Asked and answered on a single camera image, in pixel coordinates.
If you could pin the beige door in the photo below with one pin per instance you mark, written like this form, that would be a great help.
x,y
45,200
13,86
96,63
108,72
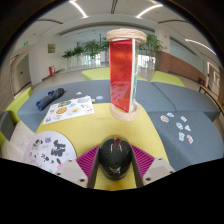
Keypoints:
x,y
23,71

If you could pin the golden wall plaque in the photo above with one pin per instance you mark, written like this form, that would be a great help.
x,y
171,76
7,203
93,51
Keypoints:
x,y
51,48

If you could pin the yellow-green upholstered bench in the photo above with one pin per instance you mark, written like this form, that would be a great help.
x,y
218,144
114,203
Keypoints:
x,y
18,103
166,79
96,74

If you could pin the red fire extinguisher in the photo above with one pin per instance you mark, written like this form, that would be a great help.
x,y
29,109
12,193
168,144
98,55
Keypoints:
x,y
51,70

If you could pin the grey upholstered seat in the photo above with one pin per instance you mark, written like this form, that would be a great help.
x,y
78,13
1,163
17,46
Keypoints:
x,y
6,125

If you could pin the black computer mouse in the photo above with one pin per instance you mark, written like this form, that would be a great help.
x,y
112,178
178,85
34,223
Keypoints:
x,y
115,160

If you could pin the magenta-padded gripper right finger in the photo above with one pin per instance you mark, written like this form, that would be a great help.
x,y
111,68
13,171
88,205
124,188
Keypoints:
x,y
143,161

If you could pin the white rectangular sticker sheet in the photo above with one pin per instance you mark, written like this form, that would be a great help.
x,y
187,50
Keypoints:
x,y
68,111

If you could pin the ceiling strip lights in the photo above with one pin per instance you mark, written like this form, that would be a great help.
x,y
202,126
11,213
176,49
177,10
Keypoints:
x,y
78,8

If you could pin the row of potted plants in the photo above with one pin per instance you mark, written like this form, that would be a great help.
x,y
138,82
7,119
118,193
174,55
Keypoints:
x,y
91,48

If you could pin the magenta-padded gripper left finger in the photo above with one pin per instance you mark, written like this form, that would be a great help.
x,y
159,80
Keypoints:
x,y
87,161

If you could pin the round white printed mouse pad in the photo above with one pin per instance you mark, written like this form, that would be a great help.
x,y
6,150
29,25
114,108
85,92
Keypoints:
x,y
43,148

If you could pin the wooden chair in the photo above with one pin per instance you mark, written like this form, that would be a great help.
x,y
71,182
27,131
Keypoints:
x,y
210,97

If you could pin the small round brownish sticker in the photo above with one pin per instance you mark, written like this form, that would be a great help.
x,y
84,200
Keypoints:
x,y
164,118

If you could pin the green exit sign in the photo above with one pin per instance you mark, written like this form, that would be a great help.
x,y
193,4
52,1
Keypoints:
x,y
25,43

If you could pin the small paper sticker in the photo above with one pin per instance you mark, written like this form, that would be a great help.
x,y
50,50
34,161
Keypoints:
x,y
183,118
79,93
187,128
179,125
170,114
99,97
190,139
181,136

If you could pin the folded dark blue umbrella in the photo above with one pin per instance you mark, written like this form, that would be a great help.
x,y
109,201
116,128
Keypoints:
x,y
50,98

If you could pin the brown reception counter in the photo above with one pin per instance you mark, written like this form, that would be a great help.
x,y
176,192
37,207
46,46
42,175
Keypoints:
x,y
178,65

